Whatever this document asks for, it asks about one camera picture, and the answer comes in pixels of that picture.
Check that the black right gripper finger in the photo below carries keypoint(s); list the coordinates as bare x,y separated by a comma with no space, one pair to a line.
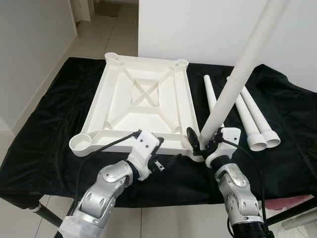
193,140

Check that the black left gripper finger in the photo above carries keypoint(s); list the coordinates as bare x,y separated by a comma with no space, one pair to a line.
161,144
173,160

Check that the white plastic table leg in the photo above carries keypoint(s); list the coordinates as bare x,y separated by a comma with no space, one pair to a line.
212,96
247,64
265,124
252,129

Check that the white plastic children table top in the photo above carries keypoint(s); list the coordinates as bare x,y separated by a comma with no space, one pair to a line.
143,99

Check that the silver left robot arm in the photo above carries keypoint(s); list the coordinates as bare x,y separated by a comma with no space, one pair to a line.
101,191

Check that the black shiny table cloth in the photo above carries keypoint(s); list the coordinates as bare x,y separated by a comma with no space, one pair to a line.
292,168

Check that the pink cloth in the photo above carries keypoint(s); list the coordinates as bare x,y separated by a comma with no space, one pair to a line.
292,202

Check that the black metal table leg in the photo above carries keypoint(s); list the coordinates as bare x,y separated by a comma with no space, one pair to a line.
47,215
292,212

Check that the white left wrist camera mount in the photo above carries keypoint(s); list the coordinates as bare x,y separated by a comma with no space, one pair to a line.
145,153

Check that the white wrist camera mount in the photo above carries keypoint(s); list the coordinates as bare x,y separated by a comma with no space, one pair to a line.
228,139
145,153

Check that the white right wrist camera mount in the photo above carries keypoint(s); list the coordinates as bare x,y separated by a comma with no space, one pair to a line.
228,139

